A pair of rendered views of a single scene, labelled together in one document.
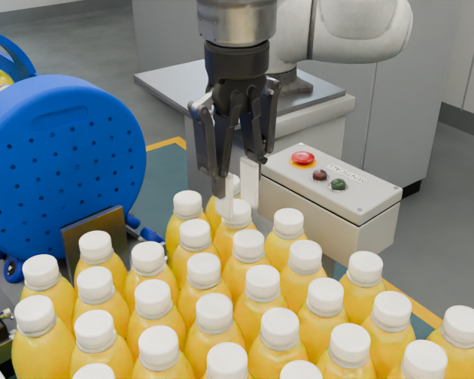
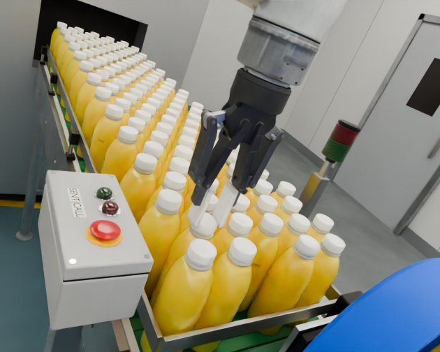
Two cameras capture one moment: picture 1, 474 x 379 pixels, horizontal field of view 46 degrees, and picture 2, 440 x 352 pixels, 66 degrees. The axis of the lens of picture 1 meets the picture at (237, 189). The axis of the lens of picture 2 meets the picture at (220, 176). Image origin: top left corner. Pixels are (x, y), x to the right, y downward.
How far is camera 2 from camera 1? 1.09 m
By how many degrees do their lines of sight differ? 125
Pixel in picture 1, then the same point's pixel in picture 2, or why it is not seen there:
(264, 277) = not seen: hidden behind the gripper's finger
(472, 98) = not seen: outside the picture
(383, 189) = (66, 177)
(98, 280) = (298, 216)
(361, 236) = not seen: hidden behind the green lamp
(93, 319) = (294, 202)
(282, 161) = (126, 246)
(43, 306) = (320, 217)
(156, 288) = (266, 199)
